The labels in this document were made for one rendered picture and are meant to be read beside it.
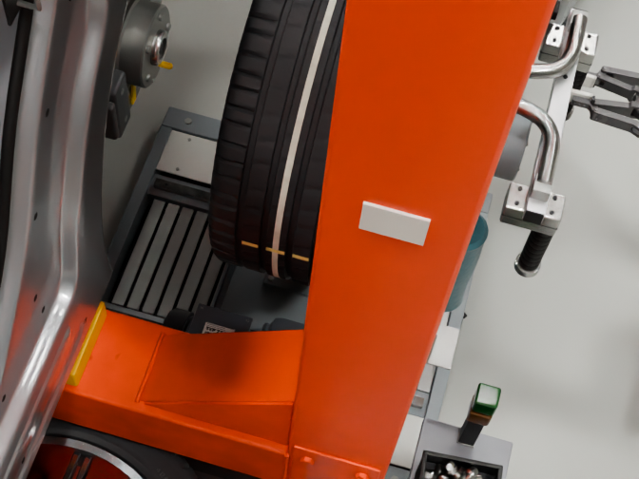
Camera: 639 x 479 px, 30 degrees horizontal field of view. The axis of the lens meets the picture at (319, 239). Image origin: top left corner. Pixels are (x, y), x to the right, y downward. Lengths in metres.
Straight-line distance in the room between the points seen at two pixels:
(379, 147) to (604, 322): 1.85
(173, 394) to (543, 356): 1.16
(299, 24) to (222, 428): 0.66
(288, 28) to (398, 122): 0.70
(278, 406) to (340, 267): 0.51
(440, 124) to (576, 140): 2.11
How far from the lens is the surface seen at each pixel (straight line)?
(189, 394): 1.92
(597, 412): 2.83
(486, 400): 2.05
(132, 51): 2.07
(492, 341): 2.84
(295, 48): 1.76
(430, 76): 1.02
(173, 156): 2.93
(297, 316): 2.55
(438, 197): 1.17
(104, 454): 2.15
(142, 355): 2.02
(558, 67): 1.98
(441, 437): 2.24
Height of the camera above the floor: 2.52
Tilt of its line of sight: 60 degrees down
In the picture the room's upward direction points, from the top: 8 degrees clockwise
